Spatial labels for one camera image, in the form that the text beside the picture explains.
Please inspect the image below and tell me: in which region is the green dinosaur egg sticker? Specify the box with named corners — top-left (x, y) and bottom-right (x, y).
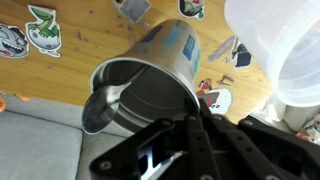
top-left (25, 5), bottom-right (62, 58)

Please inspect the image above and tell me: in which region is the silver metal spoon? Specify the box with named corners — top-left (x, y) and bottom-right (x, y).
top-left (82, 65), bottom-right (149, 135)

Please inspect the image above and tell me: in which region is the clear plastic cup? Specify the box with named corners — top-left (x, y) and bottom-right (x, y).
top-left (224, 0), bottom-right (320, 107)

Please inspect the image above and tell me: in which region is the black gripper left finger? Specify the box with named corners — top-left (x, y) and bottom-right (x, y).
top-left (89, 119), bottom-right (175, 180)

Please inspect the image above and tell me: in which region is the small black sticker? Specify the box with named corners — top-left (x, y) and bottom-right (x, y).
top-left (231, 38), bottom-right (252, 69)

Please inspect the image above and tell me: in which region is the grey sofa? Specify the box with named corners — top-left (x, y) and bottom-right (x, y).
top-left (0, 94), bottom-right (130, 180)

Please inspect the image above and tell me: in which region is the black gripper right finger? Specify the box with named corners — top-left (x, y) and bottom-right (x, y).
top-left (185, 102), bottom-right (320, 180)

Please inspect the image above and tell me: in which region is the grey shark sticker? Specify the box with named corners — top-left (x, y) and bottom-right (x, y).
top-left (0, 24), bottom-right (29, 58)

